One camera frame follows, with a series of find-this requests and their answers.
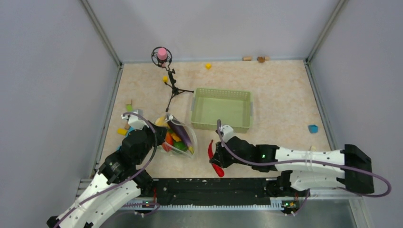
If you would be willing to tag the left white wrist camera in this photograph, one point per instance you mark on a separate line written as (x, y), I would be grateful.
(133, 120)

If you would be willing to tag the red orange toy pepper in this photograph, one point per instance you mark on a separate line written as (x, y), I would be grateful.
(168, 143)

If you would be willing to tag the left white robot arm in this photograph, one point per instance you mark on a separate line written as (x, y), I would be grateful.
(117, 181)

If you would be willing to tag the purple toy eggplant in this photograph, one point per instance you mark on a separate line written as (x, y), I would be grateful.
(180, 131)

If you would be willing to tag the blue cylinder toy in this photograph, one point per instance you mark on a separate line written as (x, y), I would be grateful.
(123, 147)

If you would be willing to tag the clear zip top bag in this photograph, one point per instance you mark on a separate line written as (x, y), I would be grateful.
(191, 134)

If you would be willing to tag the orange toy ginger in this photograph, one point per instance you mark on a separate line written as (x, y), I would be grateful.
(175, 137)

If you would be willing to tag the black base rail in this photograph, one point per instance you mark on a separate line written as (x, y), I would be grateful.
(218, 191)

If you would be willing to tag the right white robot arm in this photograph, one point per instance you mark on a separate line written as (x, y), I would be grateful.
(346, 168)

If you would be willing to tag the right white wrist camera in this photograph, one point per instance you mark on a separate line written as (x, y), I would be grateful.
(226, 132)

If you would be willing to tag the pink microphone on tripod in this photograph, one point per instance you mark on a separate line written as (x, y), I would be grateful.
(162, 58)

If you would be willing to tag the light green plastic basket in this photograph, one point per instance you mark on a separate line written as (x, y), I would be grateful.
(232, 107)

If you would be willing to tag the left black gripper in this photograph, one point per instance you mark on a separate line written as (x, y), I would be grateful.
(162, 132)

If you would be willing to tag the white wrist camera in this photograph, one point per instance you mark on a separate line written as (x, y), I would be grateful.
(226, 132)
(133, 120)

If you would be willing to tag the green toy bell pepper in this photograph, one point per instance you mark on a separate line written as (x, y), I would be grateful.
(180, 146)

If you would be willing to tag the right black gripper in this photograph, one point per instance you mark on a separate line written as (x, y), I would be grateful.
(219, 157)

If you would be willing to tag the yellow toy lemon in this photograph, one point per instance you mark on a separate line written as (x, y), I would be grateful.
(161, 122)

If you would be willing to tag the yellow wooden block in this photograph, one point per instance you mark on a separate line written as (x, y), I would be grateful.
(121, 131)

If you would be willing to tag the green wooden block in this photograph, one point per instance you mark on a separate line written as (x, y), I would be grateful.
(129, 107)

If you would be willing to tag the blue toy block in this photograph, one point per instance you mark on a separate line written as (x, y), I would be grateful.
(313, 128)

